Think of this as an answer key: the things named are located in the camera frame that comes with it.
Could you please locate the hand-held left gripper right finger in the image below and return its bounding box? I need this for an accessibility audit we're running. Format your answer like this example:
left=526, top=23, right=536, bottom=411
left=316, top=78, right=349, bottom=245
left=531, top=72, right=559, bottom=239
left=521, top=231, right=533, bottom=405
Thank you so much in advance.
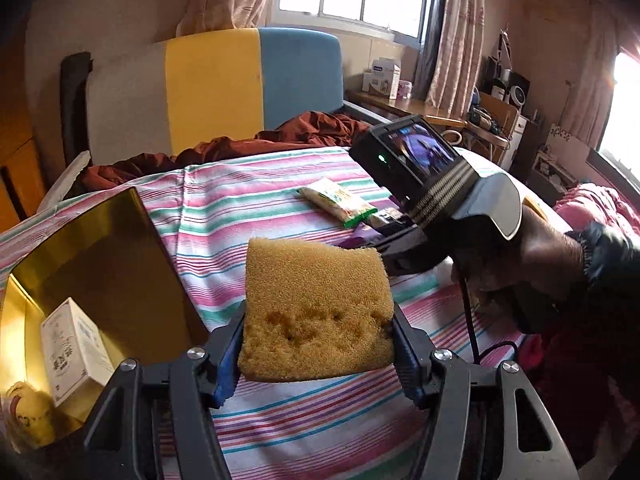
left=390, top=305, right=581, bottom=480

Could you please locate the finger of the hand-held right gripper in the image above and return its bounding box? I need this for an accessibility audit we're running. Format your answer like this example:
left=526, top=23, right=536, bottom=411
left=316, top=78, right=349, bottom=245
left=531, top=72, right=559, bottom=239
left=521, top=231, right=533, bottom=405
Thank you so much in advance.
left=372, top=208, right=415, bottom=229
left=372, top=227, right=428, bottom=257

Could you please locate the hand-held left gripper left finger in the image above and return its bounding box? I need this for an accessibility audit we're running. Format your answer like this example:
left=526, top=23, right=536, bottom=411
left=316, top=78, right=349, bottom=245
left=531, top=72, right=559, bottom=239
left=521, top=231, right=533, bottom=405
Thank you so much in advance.
left=82, top=300, right=248, bottom=480

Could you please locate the purple snack packet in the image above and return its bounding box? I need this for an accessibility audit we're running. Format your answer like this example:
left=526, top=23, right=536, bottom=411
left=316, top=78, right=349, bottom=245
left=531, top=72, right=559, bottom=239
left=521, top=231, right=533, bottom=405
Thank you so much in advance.
left=345, top=224, right=381, bottom=250

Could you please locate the yellow-brown sponge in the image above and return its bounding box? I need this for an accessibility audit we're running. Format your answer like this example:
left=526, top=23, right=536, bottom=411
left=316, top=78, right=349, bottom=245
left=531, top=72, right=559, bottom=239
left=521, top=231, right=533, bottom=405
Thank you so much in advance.
left=239, top=237, right=396, bottom=383

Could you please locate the gold metal box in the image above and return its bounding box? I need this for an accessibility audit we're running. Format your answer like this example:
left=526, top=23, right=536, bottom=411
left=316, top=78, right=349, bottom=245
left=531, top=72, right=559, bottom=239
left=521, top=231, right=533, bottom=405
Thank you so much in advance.
left=0, top=186, right=210, bottom=456

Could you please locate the person's right forearm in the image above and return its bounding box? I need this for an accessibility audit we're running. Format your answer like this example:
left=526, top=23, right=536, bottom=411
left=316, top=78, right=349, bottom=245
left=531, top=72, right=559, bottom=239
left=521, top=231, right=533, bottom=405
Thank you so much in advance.
left=565, top=220, right=640, bottom=321

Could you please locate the person's right hand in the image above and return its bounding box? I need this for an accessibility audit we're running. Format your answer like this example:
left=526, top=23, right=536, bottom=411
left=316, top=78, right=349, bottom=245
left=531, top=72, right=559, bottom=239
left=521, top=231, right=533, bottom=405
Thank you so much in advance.
left=450, top=200, right=587, bottom=321

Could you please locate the green and white snack packet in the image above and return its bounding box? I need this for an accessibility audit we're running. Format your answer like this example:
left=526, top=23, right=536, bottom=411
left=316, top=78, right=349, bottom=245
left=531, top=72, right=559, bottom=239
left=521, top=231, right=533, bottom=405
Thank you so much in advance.
left=298, top=177, right=379, bottom=227

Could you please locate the wooden desk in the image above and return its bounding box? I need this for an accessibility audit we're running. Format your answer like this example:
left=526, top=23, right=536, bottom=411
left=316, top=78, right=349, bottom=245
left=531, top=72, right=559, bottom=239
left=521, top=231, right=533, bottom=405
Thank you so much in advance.
left=345, top=89, right=468, bottom=131

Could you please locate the small white cabinet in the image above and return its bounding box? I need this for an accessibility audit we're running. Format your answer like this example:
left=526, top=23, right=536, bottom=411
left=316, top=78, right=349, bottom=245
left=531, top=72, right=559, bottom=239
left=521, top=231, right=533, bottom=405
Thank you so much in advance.
left=499, top=112, right=530, bottom=170

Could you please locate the black appliance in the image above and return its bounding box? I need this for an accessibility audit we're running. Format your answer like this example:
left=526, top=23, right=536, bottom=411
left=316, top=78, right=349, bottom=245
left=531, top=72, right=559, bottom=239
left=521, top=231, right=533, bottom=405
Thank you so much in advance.
left=481, top=57, right=531, bottom=106

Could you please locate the white cardboard box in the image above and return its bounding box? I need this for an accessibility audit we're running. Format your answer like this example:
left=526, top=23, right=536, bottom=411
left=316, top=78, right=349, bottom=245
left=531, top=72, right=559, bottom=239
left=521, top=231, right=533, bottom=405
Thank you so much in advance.
left=362, top=57, right=402, bottom=100

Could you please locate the rust-brown blanket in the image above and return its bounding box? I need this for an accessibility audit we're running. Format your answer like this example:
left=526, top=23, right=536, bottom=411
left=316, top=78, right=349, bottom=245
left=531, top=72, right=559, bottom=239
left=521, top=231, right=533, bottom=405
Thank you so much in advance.
left=80, top=111, right=373, bottom=193

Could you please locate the pink patterned curtain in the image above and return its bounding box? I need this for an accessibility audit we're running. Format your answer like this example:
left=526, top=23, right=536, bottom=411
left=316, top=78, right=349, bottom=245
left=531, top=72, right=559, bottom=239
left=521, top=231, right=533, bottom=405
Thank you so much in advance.
left=415, top=0, right=486, bottom=108

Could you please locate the white printed carton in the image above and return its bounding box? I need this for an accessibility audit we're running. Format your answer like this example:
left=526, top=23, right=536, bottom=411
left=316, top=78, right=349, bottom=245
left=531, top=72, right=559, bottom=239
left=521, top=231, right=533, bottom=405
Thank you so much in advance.
left=40, top=297, right=115, bottom=407

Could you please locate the pink blanket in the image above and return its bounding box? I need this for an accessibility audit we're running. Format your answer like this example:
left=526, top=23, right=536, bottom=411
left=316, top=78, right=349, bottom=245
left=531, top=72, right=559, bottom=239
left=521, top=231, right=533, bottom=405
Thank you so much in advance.
left=552, top=182, right=640, bottom=246

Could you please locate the person's dark clothing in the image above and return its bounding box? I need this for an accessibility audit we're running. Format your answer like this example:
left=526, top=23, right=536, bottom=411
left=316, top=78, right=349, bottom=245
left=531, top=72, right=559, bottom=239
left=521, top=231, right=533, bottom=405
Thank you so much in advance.
left=510, top=280, right=640, bottom=471

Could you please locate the side window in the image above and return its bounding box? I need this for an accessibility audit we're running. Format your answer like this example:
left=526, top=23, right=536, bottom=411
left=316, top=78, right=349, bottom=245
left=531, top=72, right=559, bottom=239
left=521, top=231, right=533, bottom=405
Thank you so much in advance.
left=597, top=50, right=640, bottom=181

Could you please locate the yellow soft toy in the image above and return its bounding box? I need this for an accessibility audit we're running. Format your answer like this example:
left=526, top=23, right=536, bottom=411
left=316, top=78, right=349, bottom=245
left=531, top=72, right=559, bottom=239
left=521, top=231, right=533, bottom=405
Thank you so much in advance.
left=0, top=381, right=66, bottom=453

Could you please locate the grey yellow blue sofa chair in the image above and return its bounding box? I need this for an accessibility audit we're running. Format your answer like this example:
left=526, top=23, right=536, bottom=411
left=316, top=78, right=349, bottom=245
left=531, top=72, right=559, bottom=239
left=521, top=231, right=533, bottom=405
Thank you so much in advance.
left=40, top=27, right=386, bottom=211

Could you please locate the orange wooden cabinet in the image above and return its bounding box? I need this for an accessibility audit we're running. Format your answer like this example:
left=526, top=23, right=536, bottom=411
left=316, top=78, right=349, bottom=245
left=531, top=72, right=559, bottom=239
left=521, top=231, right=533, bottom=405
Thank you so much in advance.
left=0, top=35, right=51, bottom=233

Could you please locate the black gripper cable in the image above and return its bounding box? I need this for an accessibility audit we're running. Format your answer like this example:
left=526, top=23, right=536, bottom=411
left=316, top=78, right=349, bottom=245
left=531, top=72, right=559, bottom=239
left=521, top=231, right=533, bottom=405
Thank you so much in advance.
left=459, top=275, right=518, bottom=367

